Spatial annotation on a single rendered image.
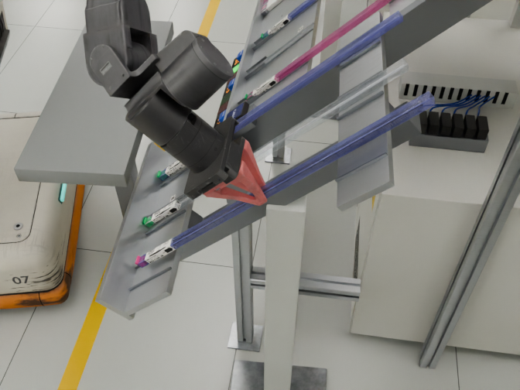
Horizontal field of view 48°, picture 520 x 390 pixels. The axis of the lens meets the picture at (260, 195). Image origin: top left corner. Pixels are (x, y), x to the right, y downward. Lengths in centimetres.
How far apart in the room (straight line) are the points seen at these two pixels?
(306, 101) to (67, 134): 59
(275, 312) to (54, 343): 83
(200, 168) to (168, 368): 104
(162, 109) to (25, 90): 197
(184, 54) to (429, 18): 44
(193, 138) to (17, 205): 111
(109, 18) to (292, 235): 44
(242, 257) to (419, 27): 67
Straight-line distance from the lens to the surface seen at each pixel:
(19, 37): 296
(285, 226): 92
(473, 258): 131
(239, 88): 125
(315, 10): 127
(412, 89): 142
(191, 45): 66
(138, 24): 72
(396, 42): 98
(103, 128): 140
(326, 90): 104
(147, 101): 67
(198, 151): 69
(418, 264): 139
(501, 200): 118
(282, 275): 102
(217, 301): 176
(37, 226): 167
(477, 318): 158
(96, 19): 72
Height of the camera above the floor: 149
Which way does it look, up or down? 48 degrees down
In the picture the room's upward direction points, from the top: straight up
